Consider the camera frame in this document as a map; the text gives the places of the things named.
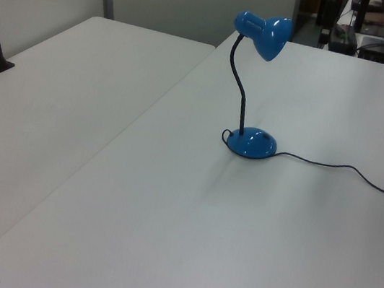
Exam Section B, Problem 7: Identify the blue gooseneck desk lamp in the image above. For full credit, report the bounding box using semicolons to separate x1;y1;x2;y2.
212;9;298;164

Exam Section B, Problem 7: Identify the white side table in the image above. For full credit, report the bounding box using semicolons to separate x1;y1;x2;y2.
0;1;219;281

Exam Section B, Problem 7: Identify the black box device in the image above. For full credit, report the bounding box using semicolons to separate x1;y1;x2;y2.
354;35;384;66

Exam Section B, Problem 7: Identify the black monitor stand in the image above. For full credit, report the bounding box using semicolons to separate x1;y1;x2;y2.
346;0;384;38

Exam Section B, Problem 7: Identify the black lamp power cable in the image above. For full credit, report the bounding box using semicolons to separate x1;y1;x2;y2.
214;127;384;199

